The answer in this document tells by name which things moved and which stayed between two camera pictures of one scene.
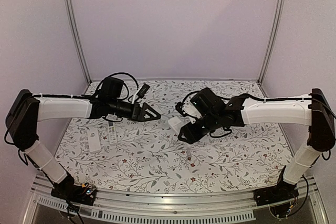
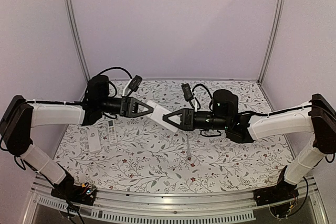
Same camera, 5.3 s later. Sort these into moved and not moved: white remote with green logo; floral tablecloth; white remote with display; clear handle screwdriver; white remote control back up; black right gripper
Moved: black right gripper; white remote control back up
Not moved: white remote with green logo; floral tablecloth; clear handle screwdriver; white remote with display
